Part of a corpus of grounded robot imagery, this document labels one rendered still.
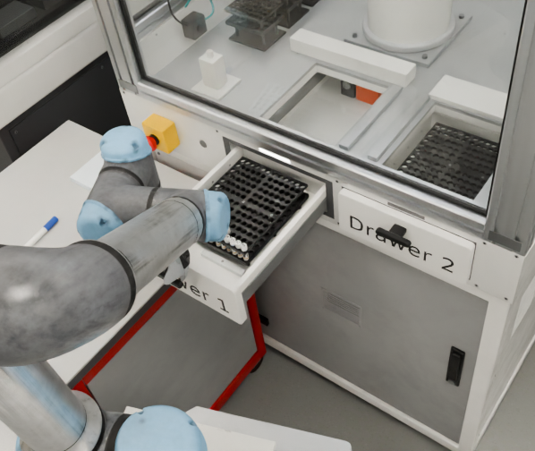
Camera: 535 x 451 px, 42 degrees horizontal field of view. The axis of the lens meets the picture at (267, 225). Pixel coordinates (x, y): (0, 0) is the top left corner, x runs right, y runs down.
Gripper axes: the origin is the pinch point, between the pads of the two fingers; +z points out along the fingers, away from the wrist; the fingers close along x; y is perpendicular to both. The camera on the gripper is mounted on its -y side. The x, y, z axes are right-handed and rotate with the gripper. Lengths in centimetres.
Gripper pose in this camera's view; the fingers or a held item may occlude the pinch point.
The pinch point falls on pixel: (175, 268)
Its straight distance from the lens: 136.6
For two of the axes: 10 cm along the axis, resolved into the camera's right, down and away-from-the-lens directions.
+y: -5.9, 6.4, -4.9
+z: 1.0, 6.7, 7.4
